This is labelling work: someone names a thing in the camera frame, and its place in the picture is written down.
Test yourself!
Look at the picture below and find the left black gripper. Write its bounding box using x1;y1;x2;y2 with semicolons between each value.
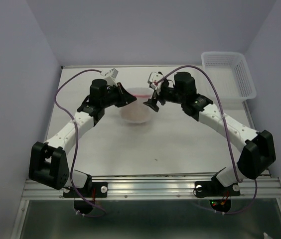
101;82;136;108

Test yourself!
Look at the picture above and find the white mesh laundry bag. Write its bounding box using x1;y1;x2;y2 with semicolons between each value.
119;87;153;124

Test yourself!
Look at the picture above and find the beige bra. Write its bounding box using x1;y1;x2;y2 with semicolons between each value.
120;105;149;121

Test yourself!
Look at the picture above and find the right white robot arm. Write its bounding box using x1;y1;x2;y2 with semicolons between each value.
145;72;276;194

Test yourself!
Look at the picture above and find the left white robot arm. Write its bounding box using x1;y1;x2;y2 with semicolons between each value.
28;79;137;196

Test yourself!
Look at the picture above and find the white plastic basket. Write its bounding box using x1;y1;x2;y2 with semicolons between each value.
201;51;257;105

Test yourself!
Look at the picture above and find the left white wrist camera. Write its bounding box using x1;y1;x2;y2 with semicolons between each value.
101;68;118;86

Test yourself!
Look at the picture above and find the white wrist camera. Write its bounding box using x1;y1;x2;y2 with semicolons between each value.
147;72;163;95
101;68;118;86

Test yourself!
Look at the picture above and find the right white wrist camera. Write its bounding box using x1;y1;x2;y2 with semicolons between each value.
147;72;163;95

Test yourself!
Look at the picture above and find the aluminium front rail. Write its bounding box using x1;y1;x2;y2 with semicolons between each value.
21;176;281;201

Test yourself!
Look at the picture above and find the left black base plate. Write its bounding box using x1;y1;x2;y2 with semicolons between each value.
62;181;108;218

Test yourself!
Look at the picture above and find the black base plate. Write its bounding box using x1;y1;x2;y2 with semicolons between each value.
193;180;241;214
62;181;108;218

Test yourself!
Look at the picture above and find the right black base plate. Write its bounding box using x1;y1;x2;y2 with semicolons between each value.
193;180;241;214

